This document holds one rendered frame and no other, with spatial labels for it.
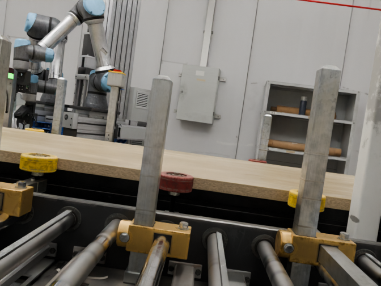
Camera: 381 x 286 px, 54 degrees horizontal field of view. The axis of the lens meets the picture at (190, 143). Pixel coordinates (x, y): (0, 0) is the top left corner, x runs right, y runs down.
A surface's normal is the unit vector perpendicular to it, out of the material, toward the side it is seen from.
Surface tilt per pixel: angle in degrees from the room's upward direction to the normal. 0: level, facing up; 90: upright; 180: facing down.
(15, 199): 90
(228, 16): 90
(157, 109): 90
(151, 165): 90
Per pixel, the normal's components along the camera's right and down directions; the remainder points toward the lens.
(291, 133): -0.14, 0.04
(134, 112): 0.78, 0.14
